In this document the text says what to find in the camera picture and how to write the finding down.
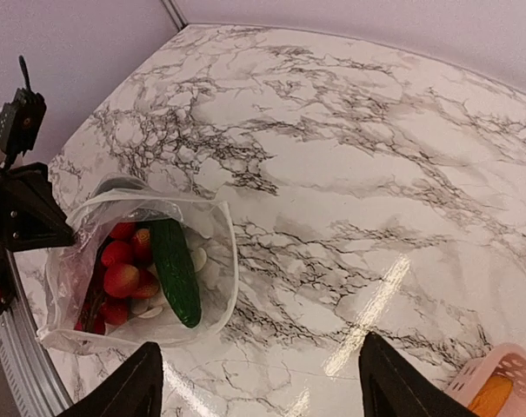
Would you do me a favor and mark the front aluminium rail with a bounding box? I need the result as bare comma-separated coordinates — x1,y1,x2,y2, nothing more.
0,252,73,416

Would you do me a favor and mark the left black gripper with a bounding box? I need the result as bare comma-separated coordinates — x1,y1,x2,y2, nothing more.
0,162,75,304

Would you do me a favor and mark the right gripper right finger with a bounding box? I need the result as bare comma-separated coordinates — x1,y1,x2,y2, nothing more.
358,332,473,417

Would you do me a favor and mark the left aluminium frame post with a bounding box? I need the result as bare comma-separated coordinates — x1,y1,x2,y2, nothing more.
161,0,189,31

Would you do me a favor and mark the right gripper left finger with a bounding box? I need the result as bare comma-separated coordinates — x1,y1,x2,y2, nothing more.
60,342,163,417

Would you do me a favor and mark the clear zip top bag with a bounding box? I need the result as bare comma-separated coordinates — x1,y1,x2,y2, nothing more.
37,175,238,354

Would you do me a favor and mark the green fake cucumber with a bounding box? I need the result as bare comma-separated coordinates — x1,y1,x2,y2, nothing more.
149,219,202,328

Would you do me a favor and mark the pink plastic basket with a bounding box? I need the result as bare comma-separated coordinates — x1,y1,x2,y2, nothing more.
445,343,526,416

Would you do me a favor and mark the red orange fake mango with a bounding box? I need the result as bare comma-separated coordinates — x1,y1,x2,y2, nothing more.
467,375,515,417

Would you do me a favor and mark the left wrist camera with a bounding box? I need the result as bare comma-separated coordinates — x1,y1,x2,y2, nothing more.
0,55,47,172

